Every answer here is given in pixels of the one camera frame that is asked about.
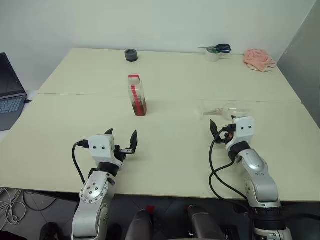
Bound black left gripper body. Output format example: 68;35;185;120
113;144;134;162

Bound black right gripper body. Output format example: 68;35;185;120
215;124;237;146

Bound clear drinking glass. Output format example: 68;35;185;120
198;101;252;123

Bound clear bottle with red contents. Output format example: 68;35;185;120
128;79;149;117

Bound red and white bottle cap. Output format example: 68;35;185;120
127;73;142;86

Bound pink cloth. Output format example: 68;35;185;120
243;48;277;74

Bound white tape roll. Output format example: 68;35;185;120
205;47;221;63

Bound grey partition panel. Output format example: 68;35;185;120
275;0;320;105

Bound dark grey laptop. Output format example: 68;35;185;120
0;52;29;132

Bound black shoe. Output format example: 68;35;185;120
39;221;62;240

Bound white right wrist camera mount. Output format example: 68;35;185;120
225;116;255;151

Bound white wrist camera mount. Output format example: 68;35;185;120
87;134;124;168
225;116;255;151

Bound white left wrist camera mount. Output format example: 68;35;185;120
87;134;124;168

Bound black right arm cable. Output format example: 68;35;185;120
208;124;252;213

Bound blue handled scissors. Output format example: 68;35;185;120
197;43;232;54

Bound thin black floor cable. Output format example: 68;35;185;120
23;191;57;213

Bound white floor cables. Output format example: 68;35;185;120
0;187;27;225

